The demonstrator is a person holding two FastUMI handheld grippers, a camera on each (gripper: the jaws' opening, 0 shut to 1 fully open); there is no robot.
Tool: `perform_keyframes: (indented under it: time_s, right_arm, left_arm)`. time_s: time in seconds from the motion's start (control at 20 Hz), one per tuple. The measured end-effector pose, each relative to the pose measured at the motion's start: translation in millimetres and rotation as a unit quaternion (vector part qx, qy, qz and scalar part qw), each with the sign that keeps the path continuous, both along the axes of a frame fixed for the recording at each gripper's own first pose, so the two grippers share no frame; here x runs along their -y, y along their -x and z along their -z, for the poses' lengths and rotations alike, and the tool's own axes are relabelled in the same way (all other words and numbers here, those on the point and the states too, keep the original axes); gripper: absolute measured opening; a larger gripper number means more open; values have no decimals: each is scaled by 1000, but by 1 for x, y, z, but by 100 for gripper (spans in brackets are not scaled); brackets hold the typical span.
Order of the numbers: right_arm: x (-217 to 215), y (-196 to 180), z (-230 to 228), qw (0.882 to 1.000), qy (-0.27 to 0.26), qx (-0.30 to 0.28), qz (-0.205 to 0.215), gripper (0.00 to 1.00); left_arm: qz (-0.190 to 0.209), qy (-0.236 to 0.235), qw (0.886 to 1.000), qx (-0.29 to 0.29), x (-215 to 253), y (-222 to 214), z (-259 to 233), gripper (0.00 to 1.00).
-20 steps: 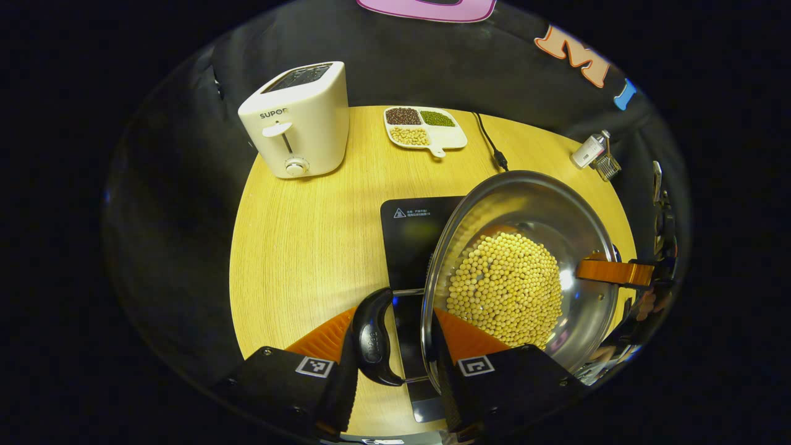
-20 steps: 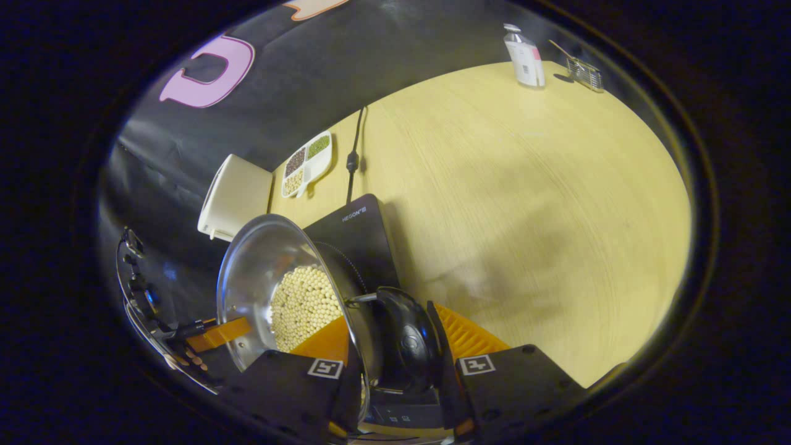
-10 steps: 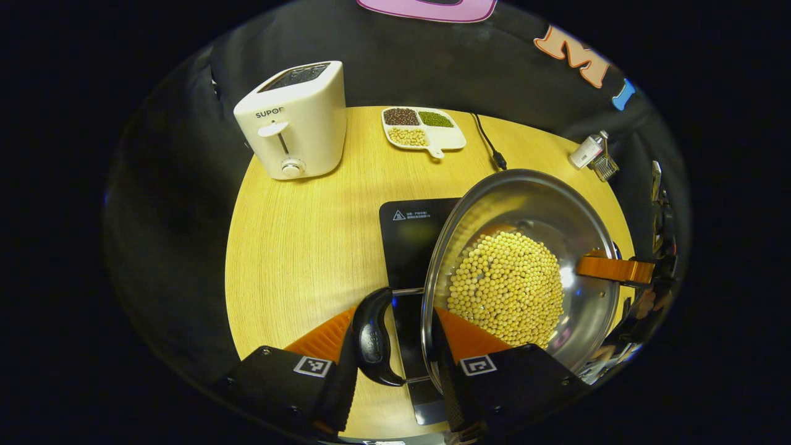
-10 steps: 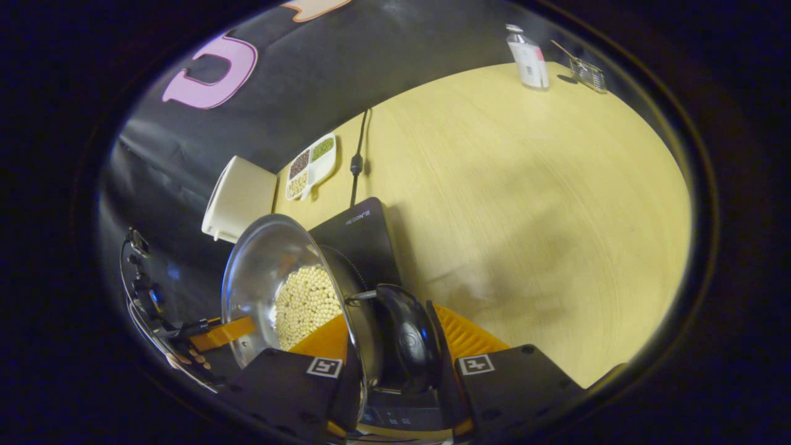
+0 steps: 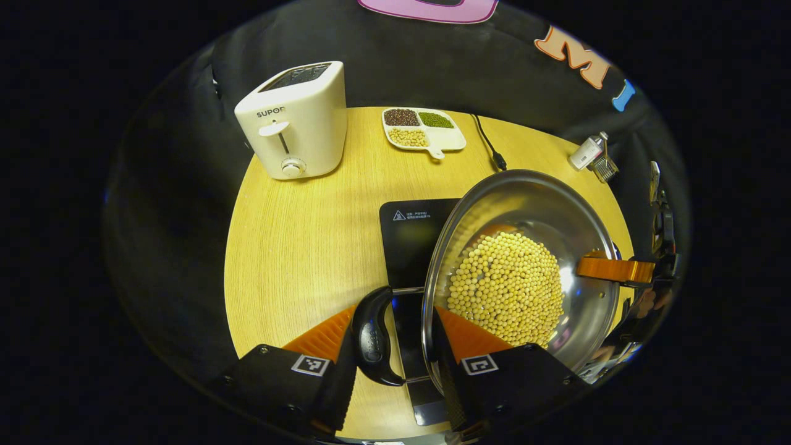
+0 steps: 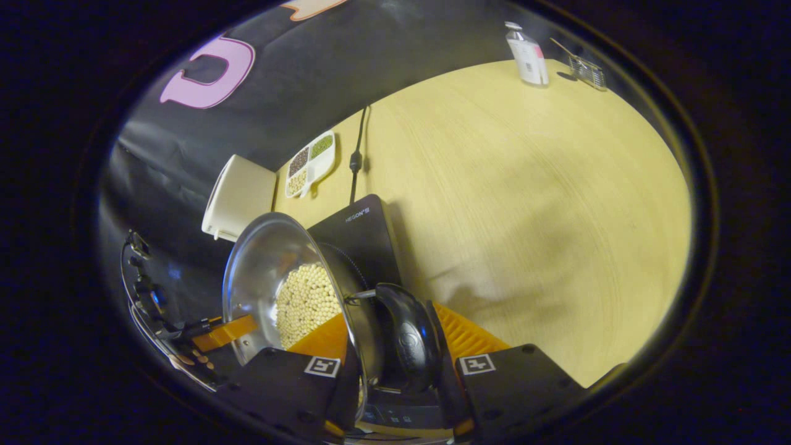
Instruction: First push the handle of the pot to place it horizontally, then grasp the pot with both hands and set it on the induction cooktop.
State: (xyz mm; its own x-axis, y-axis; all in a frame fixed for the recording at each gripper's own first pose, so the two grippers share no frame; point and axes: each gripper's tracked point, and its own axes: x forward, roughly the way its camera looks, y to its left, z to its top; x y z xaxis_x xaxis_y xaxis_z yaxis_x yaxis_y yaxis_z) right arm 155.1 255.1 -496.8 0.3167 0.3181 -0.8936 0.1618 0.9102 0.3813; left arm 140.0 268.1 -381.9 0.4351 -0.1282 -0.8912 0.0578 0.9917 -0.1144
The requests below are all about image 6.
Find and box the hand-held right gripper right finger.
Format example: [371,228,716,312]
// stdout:
[426,301,588,443]

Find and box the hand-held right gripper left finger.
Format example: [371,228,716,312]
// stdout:
[216,312,365,443]

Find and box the steel pot with black handles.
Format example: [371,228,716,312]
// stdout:
[222,212,442,427]

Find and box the black induction cooktop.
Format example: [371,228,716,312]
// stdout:
[307,194,455,433]

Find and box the pile of yellow soybeans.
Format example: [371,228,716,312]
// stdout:
[275,264,342,350]

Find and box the white toaster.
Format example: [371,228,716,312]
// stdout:
[201,155,277,242]

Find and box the white divided dish of beans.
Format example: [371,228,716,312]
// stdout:
[285,130,337,199]

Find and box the ribbed glass cup with stick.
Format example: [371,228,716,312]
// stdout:
[550,37,607,91]

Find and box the small white bottle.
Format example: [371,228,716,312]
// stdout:
[505,22,549,87]

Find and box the black power cable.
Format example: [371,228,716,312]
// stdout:
[349,105,370,206]

